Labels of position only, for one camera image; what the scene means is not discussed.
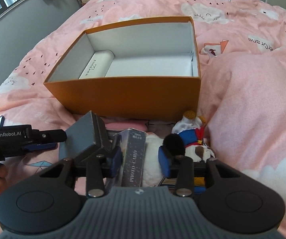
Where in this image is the brown dog plush sailor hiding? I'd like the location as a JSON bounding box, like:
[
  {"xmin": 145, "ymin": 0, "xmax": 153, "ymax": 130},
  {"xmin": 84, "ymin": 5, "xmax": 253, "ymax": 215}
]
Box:
[{"xmin": 157, "ymin": 110, "xmax": 216, "ymax": 195}]

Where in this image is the pink pouch with cards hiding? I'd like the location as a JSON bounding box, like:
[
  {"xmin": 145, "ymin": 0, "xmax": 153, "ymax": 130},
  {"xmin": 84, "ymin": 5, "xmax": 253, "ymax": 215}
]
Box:
[{"xmin": 103, "ymin": 118, "xmax": 174, "ymax": 136}]

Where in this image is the dark grey square box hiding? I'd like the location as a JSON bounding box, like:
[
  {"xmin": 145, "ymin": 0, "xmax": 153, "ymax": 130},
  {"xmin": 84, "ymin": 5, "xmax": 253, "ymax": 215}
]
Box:
[{"xmin": 58, "ymin": 111, "xmax": 112, "ymax": 166}]

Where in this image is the pink fleece blanket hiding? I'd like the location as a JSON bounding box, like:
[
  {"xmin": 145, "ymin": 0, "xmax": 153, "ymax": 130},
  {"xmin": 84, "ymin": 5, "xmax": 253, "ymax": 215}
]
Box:
[{"xmin": 197, "ymin": 52, "xmax": 286, "ymax": 180}]

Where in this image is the white case in box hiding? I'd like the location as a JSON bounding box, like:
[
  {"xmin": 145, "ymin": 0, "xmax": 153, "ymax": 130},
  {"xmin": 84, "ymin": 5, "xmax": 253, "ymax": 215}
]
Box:
[{"xmin": 79, "ymin": 50, "xmax": 114, "ymax": 79}]

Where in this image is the white plush with black ear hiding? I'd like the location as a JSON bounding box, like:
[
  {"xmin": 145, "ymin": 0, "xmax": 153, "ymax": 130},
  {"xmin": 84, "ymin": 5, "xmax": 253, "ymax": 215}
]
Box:
[{"xmin": 142, "ymin": 133, "xmax": 185, "ymax": 187}]

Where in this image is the photo card box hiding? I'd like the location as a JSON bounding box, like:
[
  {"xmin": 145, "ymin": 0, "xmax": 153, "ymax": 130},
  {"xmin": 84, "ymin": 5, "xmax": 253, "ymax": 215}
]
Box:
[{"xmin": 105, "ymin": 128, "xmax": 146, "ymax": 191}]

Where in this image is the pink patterned duvet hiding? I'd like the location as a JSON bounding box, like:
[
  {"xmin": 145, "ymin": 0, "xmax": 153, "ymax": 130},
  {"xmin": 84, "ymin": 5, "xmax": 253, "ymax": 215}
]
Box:
[{"xmin": 0, "ymin": 0, "xmax": 286, "ymax": 237}]

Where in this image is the orange cardboard box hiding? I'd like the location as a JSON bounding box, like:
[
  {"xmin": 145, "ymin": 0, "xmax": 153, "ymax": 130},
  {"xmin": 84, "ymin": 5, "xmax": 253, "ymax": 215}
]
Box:
[{"xmin": 44, "ymin": 16, "xmax": 201, "ymax": 121}]

